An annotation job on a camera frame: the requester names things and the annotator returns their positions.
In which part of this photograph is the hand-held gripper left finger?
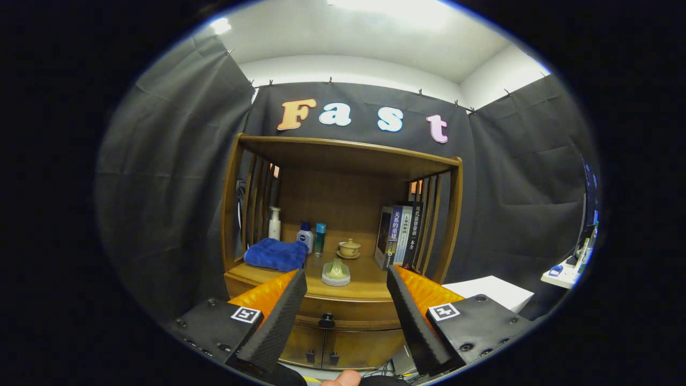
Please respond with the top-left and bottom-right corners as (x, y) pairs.
(163, 268), (309, 378)

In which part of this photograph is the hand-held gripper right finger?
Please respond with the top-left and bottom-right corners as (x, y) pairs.
(386, 264), (536, 377)

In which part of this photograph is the wooden drawer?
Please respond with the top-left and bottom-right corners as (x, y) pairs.
(225, 273), (408, 330)

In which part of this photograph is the pale green sponge brush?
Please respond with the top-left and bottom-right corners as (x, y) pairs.
(322, 258), (352, 287)

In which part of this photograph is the wooden cabinet door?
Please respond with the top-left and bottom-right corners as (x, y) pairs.
(322, 328), (405, 372)
(279, 324), (327, 369)

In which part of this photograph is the wooden countertop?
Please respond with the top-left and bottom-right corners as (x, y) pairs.
(225, 244), (448, 302)

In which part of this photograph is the wooden cabinet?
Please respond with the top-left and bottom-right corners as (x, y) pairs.
(221, 133), (463, 372)

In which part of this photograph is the blue towel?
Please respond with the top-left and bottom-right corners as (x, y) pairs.
(244, 238), (309, 272)

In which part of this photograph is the white box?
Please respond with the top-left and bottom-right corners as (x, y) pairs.
(442, 276), (535, 314)

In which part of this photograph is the white bottle with blue cap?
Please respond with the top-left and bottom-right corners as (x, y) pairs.
(296, 221), (315, 254)

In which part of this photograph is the book with blue spine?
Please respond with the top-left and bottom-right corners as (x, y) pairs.
(374, 206), (400, 270)

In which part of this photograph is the book with black spine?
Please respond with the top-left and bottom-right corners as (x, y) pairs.
(402, 202), (424, 270)

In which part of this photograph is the book with white spine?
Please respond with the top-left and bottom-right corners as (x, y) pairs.
(394, 205), (413, 266)

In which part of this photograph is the beige lidded teacup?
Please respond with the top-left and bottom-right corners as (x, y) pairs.
(336, 238), (361, 260)

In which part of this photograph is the white side shelf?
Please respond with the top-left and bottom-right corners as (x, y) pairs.
(540, 257), (585, 290)

